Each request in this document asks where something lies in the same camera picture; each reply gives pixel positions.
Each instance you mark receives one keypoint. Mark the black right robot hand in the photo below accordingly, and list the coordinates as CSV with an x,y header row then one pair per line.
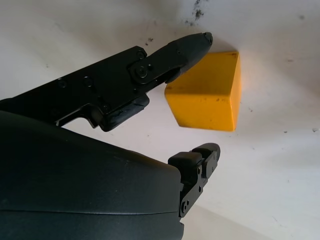
x,y
75,187

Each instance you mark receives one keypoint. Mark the yellow wooden block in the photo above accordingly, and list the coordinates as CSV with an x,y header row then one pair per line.
x,y
205,100

